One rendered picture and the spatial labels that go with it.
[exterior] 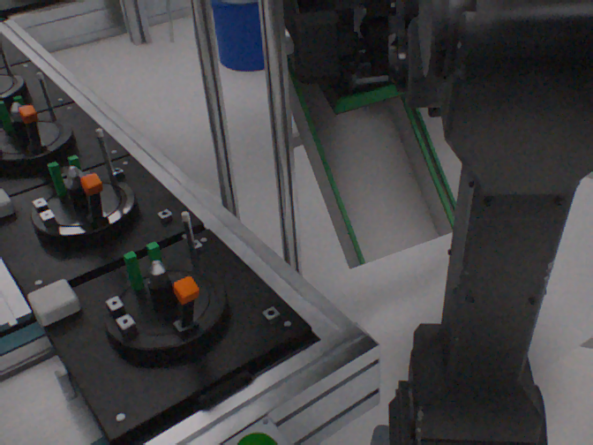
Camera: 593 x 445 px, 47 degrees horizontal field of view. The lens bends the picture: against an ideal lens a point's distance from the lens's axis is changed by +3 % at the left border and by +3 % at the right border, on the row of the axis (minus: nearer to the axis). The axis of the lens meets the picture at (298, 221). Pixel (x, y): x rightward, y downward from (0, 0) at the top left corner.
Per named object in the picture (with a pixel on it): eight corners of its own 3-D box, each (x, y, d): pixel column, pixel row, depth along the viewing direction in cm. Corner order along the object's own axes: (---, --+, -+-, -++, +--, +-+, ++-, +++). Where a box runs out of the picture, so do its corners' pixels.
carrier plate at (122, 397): (312, 338, 77) (311, 325, 75) (113, 456, 66) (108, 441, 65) (211, 238, 93) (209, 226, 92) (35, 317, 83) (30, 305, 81)
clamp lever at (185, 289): (198, 324, 73) (199, 289, 67) (181, 333, 72) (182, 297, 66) (182, 299, 75) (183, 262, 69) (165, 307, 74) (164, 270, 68)
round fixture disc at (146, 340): (251, 321, 77) (250, 308, 76) (137, 382, 71) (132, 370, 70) (194, 260, 86) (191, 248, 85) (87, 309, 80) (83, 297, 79)
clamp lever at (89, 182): (107, 217, 90) (102, 183, 84) (93, 223, 90) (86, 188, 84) (94, 199, 92) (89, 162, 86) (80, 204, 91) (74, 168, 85)
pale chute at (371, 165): (441, 237, 84) (459, 230, 80) (349, 269, 80) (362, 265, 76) (363, 33, 87) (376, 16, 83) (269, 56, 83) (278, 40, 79)
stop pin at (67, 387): (78, 397, 75) (69, 373, 73) (67, 403, 75) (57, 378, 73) (73, 388, 76) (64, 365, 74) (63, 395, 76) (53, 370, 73)
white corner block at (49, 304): (86, 321, 82) (78, 296, 79) (48, 339, 80) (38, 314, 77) (72, 300, 85) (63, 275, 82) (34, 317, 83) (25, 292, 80)
